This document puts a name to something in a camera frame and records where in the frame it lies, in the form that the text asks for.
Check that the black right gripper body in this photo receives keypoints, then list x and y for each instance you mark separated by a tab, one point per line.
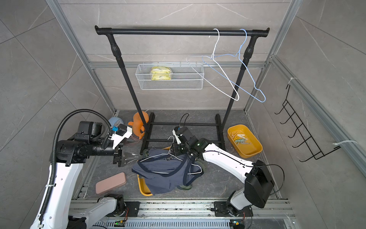
179	148

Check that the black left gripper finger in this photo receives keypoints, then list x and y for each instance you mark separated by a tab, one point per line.
132	140
129	159

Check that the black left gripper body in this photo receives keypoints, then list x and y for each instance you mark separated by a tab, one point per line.
117	156

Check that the dark grey tank top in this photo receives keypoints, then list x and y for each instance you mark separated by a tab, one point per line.
179	178

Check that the plain green tank top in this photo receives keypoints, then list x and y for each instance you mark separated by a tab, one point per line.
182	187

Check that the light blue wire hanger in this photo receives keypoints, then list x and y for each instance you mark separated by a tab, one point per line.
244	55

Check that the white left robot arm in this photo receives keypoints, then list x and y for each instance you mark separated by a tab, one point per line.
66	162

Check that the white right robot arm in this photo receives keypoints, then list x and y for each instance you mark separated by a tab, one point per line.
257	180

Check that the orange plush toy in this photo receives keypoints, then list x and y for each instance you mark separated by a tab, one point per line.
137	125

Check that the pink rectangular case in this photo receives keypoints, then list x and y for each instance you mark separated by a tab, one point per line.
110	183

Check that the large yellow plastic tray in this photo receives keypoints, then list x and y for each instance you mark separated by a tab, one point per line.
143	186

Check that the small yellow plastic tray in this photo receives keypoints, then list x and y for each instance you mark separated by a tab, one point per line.
245	151

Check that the yellow item in basket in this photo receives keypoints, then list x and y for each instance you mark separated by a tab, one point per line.
160	73

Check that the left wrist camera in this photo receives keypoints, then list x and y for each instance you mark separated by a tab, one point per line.
120	133

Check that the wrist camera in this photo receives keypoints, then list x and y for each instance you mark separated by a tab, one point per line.
120	133
182	135

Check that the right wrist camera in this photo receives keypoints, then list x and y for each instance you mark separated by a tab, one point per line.
182	135

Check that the metal base rail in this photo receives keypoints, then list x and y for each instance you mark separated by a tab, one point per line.
199	214

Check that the white wire basket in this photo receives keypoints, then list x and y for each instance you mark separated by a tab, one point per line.
183	78

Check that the black wire wall rack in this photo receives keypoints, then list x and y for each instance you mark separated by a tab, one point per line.
302	130

